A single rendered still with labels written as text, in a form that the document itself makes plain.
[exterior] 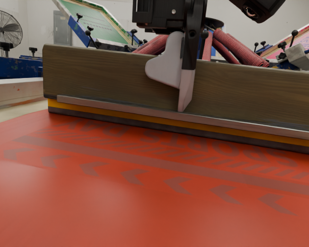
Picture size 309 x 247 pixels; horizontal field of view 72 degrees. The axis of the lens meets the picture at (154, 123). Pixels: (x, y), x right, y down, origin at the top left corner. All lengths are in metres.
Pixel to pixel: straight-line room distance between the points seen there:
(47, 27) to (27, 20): 0.49
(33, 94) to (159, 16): 0.27
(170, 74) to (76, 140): 0.13
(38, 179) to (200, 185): 0.12
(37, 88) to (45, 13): 5.37
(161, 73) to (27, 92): 0.25
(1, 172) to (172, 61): 0.19
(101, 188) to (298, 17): 5.02
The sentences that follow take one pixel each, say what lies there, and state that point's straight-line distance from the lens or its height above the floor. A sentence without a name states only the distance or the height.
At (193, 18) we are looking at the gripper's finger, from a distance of 0.25.
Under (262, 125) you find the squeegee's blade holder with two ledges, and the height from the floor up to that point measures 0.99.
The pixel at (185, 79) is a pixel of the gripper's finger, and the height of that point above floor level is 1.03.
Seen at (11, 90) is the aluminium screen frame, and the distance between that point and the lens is 0.40.
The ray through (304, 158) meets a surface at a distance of 0.32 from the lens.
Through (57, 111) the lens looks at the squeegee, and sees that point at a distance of 0.35.
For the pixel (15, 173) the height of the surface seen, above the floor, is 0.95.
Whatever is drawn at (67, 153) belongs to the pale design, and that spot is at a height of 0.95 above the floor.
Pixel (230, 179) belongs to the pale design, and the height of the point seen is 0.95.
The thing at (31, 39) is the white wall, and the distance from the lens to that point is 5.98.
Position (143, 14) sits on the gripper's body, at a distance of 0.27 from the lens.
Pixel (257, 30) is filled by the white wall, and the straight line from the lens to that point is 4.85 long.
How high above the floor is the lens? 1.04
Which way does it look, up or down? 15 degrees down
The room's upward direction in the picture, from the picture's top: 7 degrees clockwise
